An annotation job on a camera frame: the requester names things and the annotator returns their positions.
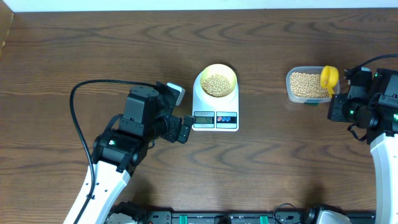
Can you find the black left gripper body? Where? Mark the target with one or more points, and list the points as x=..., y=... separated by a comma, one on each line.
x=170, y=133

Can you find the white digital kitchen scale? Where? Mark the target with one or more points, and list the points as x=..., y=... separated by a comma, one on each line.
x=215, y=113

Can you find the clear plastic container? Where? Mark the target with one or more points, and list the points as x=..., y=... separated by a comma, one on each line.
x=312, y=70

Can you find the yellow measuring scoop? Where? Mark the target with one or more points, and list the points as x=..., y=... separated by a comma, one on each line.
x=329, y=78

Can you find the soybeans pile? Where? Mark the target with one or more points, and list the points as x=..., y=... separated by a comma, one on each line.
x=307, y=85

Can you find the pale yellow bowl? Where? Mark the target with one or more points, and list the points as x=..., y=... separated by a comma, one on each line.
x=220, y=69

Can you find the soybeans in bowl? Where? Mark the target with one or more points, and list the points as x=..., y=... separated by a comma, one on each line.
x=217, y=86

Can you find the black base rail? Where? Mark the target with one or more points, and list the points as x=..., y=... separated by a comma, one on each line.
x=126, y=212

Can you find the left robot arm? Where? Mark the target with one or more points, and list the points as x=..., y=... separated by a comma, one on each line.
x=124, y=143

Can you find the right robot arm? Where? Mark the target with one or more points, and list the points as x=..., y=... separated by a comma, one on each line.
x=370, y=108

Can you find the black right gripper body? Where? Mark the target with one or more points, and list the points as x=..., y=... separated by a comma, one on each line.
x=336, y=111

